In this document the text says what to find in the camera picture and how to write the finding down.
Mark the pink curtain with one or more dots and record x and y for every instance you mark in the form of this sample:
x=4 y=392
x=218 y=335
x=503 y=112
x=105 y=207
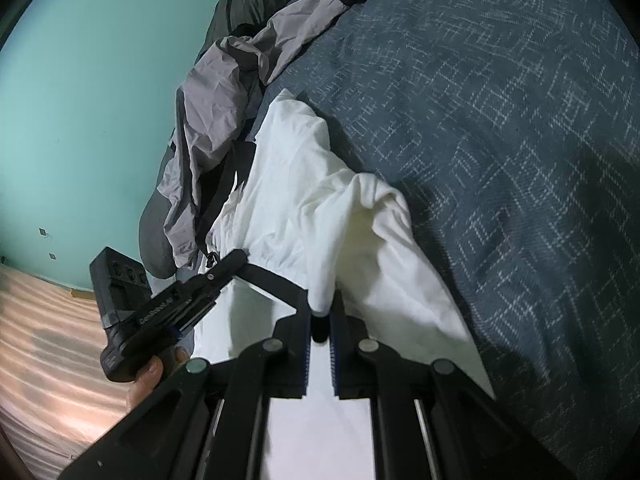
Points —
x=50 y=360

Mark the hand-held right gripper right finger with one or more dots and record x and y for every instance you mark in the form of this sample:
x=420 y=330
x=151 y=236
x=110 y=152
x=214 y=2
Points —
x=336 y=355

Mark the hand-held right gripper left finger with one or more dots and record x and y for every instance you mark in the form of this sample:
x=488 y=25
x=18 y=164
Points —
x=303 y=355

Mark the dark grey long pillow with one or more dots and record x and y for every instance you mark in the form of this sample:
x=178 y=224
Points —
x=152 y=230

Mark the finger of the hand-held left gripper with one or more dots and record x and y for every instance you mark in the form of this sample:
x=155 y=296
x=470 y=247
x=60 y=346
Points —
x=225 y=270

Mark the blue bed sheet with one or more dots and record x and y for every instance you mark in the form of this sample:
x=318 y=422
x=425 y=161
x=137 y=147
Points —
x=500 y=135

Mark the grey jacket black cuffs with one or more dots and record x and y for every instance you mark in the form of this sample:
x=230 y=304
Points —
x=215 y=90

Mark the person's left hand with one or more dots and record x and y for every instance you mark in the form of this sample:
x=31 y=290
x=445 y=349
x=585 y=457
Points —
x=147 y=380

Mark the wooden board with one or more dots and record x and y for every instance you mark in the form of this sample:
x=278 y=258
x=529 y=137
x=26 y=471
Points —
x=82 y=293

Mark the white polo shirt black collar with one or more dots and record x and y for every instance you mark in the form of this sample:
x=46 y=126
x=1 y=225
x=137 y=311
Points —
x=300 y=200

